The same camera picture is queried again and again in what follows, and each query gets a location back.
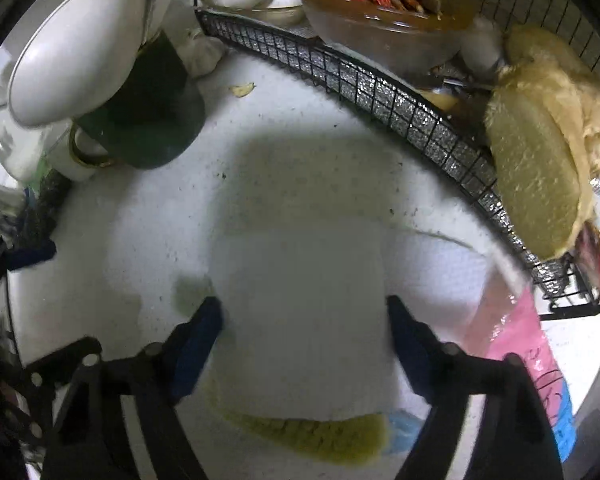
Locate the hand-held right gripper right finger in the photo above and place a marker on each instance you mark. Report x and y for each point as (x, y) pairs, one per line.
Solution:
(410, 350)

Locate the blue plastic packet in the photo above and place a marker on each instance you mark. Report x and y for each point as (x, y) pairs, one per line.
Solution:
(562, 430)

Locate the green enamel mug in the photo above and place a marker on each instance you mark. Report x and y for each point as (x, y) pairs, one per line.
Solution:
(150, 115)

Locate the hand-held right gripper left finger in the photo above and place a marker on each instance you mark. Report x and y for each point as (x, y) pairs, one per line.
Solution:
(197, 350)

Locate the pink plastic packet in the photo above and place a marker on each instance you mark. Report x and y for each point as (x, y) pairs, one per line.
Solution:
(520, 340)

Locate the white ceramic sugar pot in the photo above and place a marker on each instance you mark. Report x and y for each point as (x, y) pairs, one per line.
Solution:
(35, 157)

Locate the garlic peel scrap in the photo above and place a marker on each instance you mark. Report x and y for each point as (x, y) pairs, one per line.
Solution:
(242, 90)

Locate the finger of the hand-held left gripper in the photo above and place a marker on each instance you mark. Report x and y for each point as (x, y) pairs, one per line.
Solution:
(45, 375)
(32, 256)

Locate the yellow green scrub brush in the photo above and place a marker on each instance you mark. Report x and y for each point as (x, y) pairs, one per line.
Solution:
(305, 432)

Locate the white rice paddle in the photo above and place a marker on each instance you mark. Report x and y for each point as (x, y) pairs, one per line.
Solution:
(75, 45)

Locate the glass bowl of dried chillies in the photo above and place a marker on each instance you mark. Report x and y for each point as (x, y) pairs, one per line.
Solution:
(380, 25)

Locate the ginger root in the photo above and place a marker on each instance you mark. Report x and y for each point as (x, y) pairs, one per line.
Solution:
(530, 170)

